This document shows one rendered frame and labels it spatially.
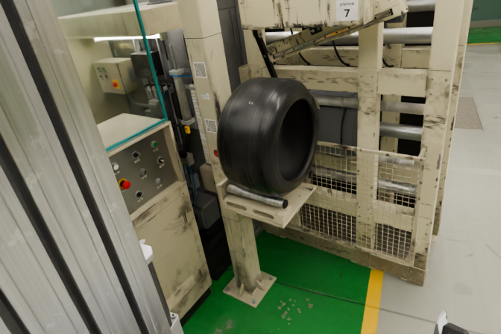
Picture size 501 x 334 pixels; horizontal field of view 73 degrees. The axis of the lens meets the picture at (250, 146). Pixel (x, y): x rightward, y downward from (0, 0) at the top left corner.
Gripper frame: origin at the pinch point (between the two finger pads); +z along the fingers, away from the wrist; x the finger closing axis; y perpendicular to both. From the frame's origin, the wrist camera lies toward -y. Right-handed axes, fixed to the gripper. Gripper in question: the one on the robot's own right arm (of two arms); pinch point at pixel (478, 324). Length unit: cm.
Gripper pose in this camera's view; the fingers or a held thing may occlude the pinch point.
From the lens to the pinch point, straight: 106.7
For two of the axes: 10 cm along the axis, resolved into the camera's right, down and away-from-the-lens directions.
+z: 7.5, -3.8, 5.4
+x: 6.2, 1.4, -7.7
